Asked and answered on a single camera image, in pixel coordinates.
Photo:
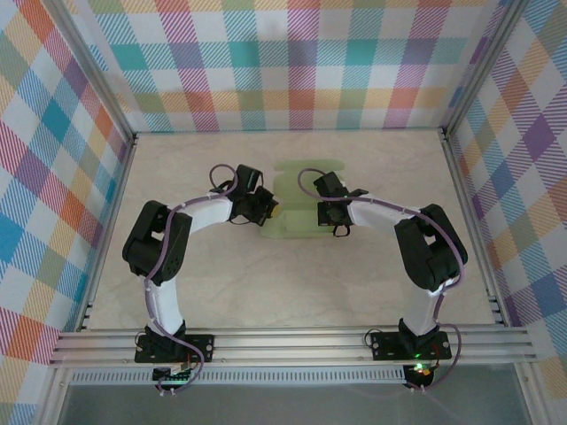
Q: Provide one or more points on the aluminium side rail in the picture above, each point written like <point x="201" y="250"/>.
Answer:
<point x="119" y="195"/>
<point x="465" y="195"/>

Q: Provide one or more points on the small circuit board yellow part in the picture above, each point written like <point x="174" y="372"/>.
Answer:
<point x="418" y="369"/>

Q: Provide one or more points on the circuit board with green lights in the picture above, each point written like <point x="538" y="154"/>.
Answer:
<point x="173" y="376"/>

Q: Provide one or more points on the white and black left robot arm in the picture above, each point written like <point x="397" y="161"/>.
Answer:
<point x="170" y="310"/>

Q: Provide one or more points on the aluminium frame post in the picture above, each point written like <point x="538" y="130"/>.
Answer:
<point x="483" y="66"/>
<point x="99" y="75"/>

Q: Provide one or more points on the grey metal plate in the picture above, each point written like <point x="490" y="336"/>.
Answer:
<point x="288" y="407"/>

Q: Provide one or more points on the light green paper box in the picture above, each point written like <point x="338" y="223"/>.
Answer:
<point x="292" y="221"/>

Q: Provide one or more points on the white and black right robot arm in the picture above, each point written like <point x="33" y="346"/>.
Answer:
<point x="381" y="217"/>

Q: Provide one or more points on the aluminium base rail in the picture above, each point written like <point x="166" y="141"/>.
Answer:
<point x="288" y="345"/>

